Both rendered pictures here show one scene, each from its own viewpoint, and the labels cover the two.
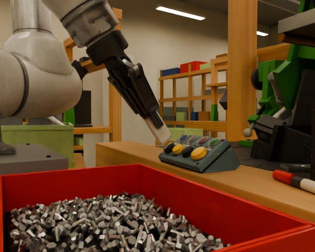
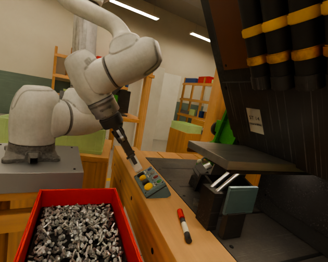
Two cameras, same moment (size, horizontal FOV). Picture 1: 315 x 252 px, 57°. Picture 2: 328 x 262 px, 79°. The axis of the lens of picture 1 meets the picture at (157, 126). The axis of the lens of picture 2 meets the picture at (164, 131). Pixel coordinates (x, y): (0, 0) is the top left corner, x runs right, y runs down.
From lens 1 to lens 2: 28 cm
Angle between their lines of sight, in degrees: 7
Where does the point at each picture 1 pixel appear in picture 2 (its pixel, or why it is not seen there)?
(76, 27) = (93, 112)
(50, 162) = (73, 173)
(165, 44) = (192, 59)
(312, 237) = not seen: outside the picture
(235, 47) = (214, 98)
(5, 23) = not seen: hidden behind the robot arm
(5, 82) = (59, 121)
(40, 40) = not seen: hidden behind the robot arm
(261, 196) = (158, 227)
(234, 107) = (205, 135)
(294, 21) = (192, 146)
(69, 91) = (97, 123)
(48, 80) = (85, 118)
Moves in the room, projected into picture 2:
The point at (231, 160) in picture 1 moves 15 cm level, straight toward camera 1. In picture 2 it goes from (165, 193) to (147, 214)
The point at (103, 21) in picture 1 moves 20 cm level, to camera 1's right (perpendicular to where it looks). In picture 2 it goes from (108, 110) to (171, 122)
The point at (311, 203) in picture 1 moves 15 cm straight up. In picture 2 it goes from (174, 239) to (186, 181)
